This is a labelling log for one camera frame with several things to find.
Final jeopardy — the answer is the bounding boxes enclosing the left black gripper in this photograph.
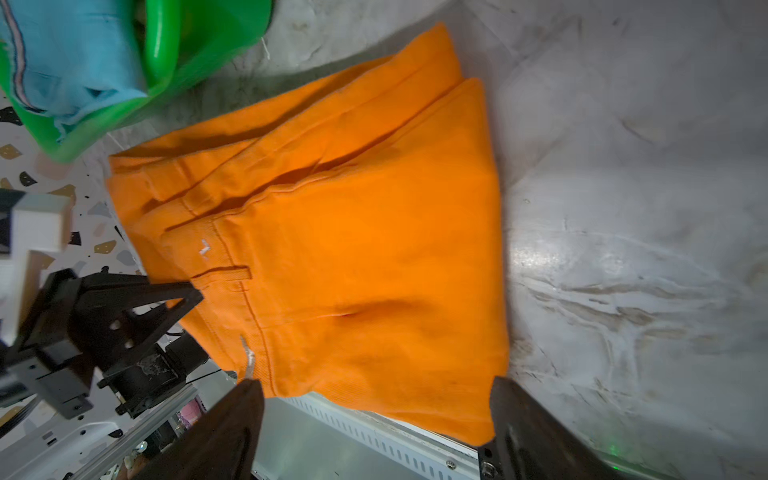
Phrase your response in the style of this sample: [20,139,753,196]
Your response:
[1,269,209,419]

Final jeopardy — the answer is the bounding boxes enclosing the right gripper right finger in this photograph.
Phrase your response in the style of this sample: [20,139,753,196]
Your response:
[477,377,622,480]

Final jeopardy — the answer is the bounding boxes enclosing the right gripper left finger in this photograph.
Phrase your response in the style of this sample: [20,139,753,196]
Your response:
[134,380,265,479]

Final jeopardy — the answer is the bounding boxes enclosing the orange pants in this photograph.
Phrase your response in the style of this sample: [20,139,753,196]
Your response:
[107,25,509,446]

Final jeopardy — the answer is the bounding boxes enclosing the teal pants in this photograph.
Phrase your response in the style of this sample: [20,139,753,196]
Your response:
[1,0,148,141]

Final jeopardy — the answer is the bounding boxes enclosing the green plastic basket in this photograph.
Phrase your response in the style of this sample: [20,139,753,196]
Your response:
[10,0,273,163]

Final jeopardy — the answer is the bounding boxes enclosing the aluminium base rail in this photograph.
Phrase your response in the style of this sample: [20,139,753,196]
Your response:
[0,371,679,480]

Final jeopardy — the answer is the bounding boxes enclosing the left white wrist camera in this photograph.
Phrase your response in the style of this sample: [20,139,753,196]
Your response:
[1,189,73,346]

